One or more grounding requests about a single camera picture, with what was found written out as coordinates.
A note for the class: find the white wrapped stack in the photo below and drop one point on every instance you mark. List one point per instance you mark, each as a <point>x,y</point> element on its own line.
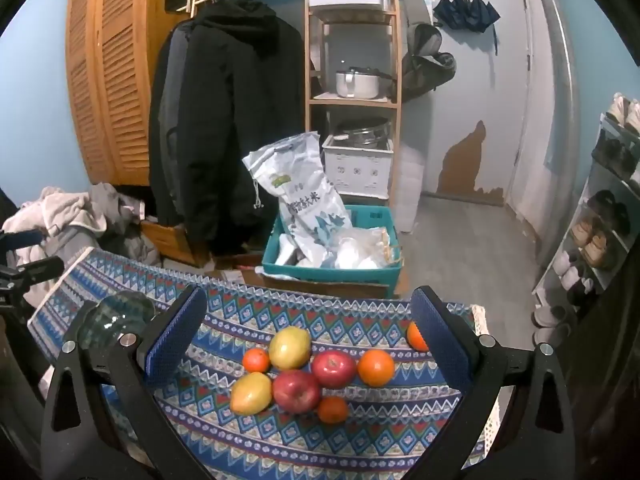
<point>410,190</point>

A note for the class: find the black hooded coat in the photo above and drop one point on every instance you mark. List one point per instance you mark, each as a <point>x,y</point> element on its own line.
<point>225,135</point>

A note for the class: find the yellow-green apple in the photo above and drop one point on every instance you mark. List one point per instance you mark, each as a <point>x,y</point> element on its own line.
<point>290,347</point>

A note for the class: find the red apple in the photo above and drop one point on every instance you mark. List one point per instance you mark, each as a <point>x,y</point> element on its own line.
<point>334,368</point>
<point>296,391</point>

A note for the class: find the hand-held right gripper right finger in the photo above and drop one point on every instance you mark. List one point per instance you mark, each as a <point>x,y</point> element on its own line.
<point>442,340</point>

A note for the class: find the clear plastic bags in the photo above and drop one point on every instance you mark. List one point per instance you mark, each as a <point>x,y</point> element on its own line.
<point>362,250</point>

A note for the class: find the clear glass bowl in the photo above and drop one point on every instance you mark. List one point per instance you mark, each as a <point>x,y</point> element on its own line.
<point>117,315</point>

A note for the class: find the orange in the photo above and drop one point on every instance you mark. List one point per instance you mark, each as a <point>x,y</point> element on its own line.
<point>376,367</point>
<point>333,410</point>
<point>256,360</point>
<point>416,337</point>

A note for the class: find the white cooking pot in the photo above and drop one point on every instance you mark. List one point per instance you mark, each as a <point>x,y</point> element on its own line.
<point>357,85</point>

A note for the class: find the wooden shelf unit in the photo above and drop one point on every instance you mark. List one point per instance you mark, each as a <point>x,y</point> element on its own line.
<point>397,85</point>

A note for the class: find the blue patterned tablecloth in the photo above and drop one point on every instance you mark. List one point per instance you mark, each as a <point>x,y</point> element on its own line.
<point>350,442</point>

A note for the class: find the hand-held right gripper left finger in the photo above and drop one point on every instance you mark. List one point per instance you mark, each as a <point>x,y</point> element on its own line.
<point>172,335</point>

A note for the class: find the steel pot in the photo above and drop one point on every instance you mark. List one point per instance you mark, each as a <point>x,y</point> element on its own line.
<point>362,132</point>

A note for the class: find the green backpack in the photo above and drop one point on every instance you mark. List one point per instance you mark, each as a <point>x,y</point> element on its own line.
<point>425,65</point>

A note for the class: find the wooden louvered wardrobe door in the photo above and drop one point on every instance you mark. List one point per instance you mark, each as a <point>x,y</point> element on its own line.
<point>112,85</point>

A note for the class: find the teal plastic crate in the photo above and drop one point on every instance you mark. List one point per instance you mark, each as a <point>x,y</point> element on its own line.
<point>330,274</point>

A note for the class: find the white plastic crate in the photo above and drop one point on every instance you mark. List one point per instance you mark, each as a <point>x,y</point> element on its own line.
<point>355,172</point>

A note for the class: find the white printed rice bag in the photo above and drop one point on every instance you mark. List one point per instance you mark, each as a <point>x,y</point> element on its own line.
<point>305,195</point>

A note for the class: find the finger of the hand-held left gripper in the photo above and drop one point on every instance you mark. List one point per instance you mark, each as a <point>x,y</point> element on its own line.
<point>22,239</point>
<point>35,269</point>

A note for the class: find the pile of clothes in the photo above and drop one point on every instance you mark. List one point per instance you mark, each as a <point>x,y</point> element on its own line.
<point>65,215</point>

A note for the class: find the yellow-orange mango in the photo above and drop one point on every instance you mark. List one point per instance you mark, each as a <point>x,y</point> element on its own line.
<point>251,394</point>

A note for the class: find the dark folded umbrella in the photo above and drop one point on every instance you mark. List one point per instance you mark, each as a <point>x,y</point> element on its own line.
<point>465,12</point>

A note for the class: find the wooden drawer box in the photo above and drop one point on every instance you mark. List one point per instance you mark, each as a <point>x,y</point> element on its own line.
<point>167,237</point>

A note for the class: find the white door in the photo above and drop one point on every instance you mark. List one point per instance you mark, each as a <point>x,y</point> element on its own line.
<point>537,110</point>

